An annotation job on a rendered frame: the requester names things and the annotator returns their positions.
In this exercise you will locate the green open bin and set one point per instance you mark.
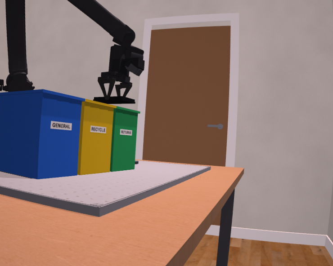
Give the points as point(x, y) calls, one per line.
point(123, 139)

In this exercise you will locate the yellow recycle bin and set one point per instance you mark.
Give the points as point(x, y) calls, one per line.
point(95, 137)

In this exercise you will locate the blue bin with label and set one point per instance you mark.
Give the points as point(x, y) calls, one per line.
point(39, 133)

